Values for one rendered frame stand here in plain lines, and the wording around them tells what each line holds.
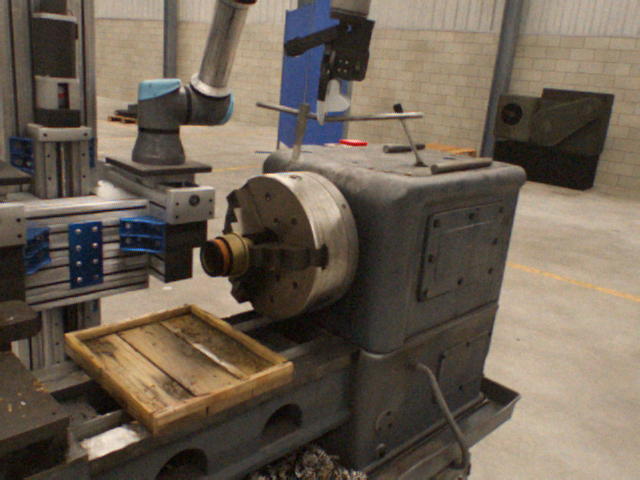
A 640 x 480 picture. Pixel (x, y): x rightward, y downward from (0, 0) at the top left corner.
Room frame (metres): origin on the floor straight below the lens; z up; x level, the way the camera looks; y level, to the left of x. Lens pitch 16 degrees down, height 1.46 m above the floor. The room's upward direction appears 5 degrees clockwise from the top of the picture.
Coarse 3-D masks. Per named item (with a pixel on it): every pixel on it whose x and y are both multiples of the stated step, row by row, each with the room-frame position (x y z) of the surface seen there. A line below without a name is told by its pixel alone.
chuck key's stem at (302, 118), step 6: (300, 108) 1.18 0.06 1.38; (306, 108) 1.17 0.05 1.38; (300, 114) 1.18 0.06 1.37; (306, 114) 1.18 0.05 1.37; (300, 120) 1.18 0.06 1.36; (306, 120) 1.18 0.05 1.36; (300, 126) 1.18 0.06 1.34; (300, 132) 1.18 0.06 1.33; (300, 138) 1.18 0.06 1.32; (294, 144) 1.19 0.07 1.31; (300, 144) 1.19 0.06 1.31; (294, 150) 1.19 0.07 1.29; (294, 156) 1.19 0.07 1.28
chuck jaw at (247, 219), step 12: (240, 192) 1.20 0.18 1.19; (228, 204) 1.21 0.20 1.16; (240, 204) 1.18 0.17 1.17; (252, 204) 1.20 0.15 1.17; (228, 216) 1.17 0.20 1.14; (240, 216) 1.16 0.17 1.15; (252, 216) 1.18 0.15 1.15; (228, 228) 1.14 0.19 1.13; (240, 228) 1.14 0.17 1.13; (252, 228) 1.16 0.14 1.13; (264, 228) 1.18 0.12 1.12
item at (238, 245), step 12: (216, 240) 1.08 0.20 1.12; (228, 240) 1.08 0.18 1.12; (240, 240) 1.10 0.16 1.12; (204, 252) 1.09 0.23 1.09; (216, 252) 1.06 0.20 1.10; (228, 252) 1.07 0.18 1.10; (240, 252) 1.08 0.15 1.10; (204, 264) 1.09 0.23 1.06; (216, 264) 1.10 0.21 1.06; (228, 264) 1.06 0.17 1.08; (240, 264) 1.08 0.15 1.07; (216, 276) 1.06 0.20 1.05; (228, 276) 1.08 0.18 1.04
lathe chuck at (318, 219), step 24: (264, 192) 1.19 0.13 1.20; (288, 192) 1.14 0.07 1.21; (312, 192) 1.15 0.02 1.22; (264, 216) 1.19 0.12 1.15; (288, 216) 1.13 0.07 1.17; (312, 216) 1.10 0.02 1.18; (336, 216) 1.14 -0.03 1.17; (264, 240) 1.23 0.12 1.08; (288, 240) 1.13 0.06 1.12; (312, 240) 1.08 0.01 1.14; (336, 240) 1.11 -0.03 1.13; (336, 264) 1.11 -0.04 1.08; (264, 288) 1.17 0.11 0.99; (288, 288) 1.12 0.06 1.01; (312, 288) 1.07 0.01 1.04; (336, 288) 1.13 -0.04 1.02; (264, 312) 1.17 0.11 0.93; (288, 312) 1.12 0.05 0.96
